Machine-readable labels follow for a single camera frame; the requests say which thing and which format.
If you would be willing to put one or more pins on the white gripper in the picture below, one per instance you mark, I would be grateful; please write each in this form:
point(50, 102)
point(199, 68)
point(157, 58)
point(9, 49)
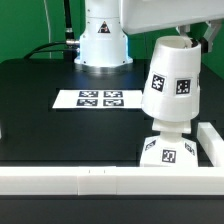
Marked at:
point(139, 16)

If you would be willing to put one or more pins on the white lamp shade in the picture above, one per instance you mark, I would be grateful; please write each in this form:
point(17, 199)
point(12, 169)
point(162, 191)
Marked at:
point(172, 91)

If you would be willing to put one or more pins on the white lamp base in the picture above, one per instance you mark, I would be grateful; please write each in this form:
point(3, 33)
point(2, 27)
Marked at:
point(169, 148)

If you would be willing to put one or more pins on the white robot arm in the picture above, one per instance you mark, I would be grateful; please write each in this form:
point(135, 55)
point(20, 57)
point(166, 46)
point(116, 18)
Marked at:
point(109, 23)

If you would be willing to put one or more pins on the white marker sheet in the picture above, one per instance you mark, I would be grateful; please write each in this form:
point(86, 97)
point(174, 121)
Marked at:
point(98, 99)

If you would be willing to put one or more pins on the white front rail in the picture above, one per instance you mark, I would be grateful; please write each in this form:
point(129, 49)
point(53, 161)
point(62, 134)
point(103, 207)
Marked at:
point(110, 181)

